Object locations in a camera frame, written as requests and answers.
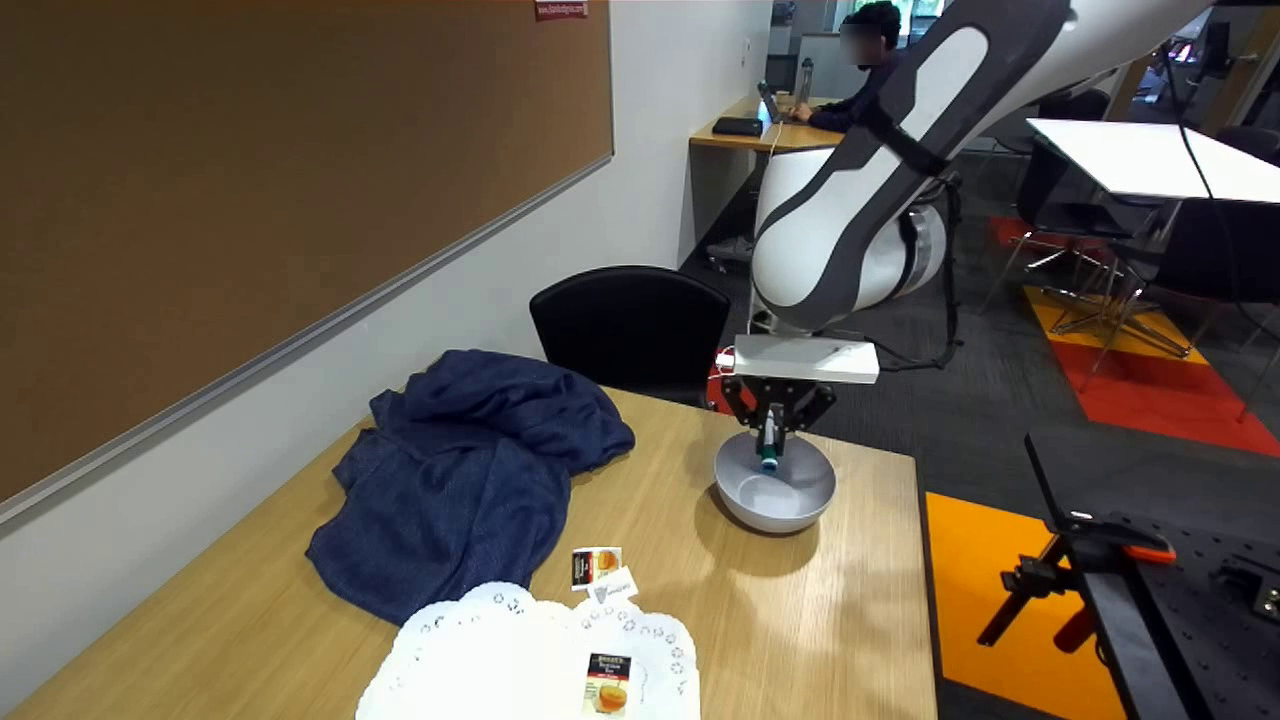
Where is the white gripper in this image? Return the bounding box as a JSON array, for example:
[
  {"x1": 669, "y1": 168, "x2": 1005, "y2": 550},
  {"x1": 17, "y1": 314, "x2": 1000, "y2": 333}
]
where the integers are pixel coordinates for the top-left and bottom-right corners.
[{"x1": 713, "y1": 333, "x2": 884, "y2": 472}]

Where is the green marker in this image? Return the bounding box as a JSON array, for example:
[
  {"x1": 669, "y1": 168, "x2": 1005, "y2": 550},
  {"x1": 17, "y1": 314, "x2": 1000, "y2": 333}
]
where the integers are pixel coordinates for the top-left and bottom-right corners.
[{"x1": 757, "y1": 396, "x2": 789, "y2": 476}]

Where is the grey bowl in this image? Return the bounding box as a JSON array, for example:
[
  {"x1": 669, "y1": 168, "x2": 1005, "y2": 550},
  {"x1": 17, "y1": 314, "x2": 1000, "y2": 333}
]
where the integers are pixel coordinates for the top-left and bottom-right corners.
[{"x1": 713, "y1": 429, "x2": 840, "y2": 539}]

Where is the black padded chair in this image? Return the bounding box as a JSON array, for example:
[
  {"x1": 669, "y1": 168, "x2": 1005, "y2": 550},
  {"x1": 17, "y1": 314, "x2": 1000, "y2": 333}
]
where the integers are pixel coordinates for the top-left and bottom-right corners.
[{"x1": 525, "y1": 262, "x2": 734, "y2": 400}]

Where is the small white card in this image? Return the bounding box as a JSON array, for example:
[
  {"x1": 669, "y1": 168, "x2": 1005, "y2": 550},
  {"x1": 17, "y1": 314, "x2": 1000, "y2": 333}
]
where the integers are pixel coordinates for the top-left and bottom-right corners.
[{"x1": 578, "y1": 570, "x2": 642, "y2": 609}]

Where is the small snack packet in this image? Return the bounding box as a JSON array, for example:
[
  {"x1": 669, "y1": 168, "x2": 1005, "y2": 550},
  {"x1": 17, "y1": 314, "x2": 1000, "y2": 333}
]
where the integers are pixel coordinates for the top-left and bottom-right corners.
[{"x1": 566, "y1": 545, "x2": 629, "y2": 595}]

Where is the wooden desk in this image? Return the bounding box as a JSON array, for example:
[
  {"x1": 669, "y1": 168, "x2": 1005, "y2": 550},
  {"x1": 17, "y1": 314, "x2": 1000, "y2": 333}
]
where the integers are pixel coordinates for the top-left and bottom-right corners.
[{"x1": 683, "y1": 116, "x2": 851, "y2": 162}]

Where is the small dark picture card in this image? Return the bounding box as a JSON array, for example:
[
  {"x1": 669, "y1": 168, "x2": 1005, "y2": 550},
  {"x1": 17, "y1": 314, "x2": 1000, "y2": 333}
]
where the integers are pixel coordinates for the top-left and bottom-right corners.
[{"x1": 585, "y1": 647, "x2": 636, "y2": 686}]

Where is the small orange picture card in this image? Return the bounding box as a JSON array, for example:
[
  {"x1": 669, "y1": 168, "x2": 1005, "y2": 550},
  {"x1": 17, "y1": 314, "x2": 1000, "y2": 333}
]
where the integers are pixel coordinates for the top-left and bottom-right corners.
[{"x1": 585, "y1": 678, "x2": 636, "y2": 720}]

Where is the navy blue cloth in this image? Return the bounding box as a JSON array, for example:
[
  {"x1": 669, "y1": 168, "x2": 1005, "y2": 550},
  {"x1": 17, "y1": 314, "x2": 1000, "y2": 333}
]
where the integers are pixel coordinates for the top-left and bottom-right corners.
[{"x1": 305, "y1": 347, "x2": 640, "y2": 628}]

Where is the seated person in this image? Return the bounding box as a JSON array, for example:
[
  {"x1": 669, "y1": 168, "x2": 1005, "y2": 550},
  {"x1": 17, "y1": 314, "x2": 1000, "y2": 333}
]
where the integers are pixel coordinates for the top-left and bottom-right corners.
[{"x1": 803, "y1": 0, "x2": 928, "y2": 136}]

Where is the white paper doily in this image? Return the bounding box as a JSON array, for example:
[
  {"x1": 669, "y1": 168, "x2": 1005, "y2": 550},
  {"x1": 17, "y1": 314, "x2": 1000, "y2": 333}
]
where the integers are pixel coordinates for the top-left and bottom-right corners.
[{"x1": 351, "y1": 581, "x2": 703, "y2": 720}]

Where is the white table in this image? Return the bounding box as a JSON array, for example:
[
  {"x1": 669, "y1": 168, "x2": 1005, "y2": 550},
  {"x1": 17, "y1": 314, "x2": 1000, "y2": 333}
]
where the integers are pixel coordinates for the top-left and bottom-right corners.
[{"x1": 1026, "y1": 116, "x2": 1280, "y2": 211}]

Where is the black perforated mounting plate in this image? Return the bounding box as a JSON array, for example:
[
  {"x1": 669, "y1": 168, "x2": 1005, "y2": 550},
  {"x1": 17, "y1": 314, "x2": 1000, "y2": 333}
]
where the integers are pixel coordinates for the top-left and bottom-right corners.
[{"x1": 1083, "y1": 514, "x2": 1280, "y2": 720}]

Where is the brown cork board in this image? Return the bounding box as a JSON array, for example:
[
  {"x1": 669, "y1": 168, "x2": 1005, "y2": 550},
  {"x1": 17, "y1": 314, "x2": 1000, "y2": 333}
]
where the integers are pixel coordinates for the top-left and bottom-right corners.
[{"x1": 0, "y1": 0, "x2": 619, "y2": 537}]

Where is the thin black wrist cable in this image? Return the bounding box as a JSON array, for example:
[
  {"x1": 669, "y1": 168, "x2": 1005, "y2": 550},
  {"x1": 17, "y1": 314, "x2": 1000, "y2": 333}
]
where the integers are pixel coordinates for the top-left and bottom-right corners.
[{"x1": 876, "y1": 174, "x2": 966, "y2": 371}]

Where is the metal frame chair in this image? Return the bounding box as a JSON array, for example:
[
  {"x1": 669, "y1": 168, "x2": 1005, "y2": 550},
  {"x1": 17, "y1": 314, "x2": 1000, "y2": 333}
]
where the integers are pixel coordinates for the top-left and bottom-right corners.
[{"x1": 1005, "y1": 215, "x2": 1202, "y2": 366}]

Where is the orange handled black clamp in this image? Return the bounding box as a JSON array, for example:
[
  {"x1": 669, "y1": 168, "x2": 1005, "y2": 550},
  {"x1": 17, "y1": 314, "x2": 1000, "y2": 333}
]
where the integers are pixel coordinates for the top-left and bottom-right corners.
[{"x1": 977, "y1": 434, "x2": 1182, "y2": 655}]

